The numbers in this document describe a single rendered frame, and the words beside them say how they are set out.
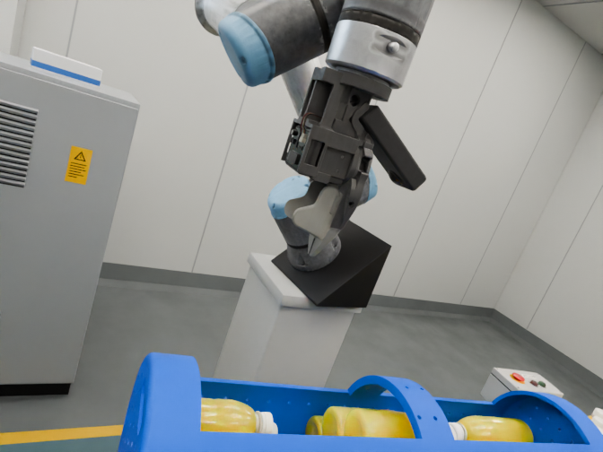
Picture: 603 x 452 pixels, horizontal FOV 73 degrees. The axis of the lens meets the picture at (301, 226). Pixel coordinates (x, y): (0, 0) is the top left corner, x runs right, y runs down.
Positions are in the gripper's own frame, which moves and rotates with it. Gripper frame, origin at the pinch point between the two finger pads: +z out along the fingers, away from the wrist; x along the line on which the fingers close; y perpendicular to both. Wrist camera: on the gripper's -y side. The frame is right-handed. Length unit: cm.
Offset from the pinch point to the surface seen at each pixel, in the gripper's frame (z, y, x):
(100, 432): 146, 14, -118
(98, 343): 146, 24, -186
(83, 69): -4, 52, -152
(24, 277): 82, 57, -134
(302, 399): 36.2, -15.6, -15.7
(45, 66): -1, 64, -148
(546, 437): 33, -71, -5
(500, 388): 41, -88, -31
